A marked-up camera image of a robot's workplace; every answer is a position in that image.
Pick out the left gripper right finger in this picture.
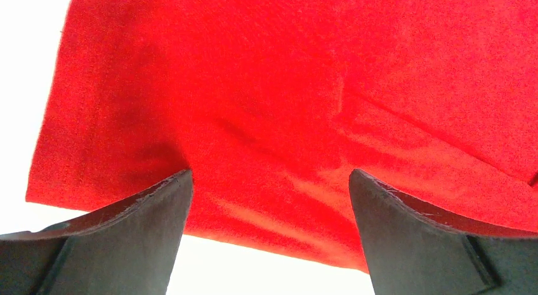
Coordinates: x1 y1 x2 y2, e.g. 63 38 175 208
349 169 537 295

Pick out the red t shirt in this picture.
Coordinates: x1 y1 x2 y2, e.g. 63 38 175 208
26 0 537 271

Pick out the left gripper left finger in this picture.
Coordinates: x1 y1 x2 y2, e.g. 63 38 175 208
1 170 193 294

